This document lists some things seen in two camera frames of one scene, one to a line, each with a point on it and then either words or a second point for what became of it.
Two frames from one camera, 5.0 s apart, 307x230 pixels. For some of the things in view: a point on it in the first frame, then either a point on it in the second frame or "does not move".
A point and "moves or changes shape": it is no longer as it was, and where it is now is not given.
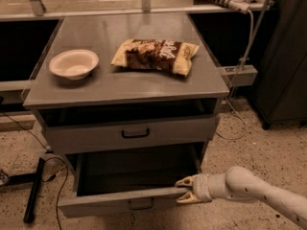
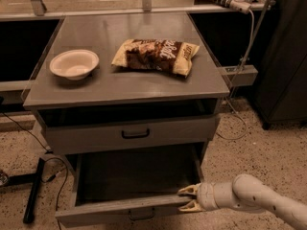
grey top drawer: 129,134 does not move
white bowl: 74,64 does not move
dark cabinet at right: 281,91 does not move
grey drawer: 109,179 moves or changes shape
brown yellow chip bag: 155,54 does not move
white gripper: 200,188 -> 203,196
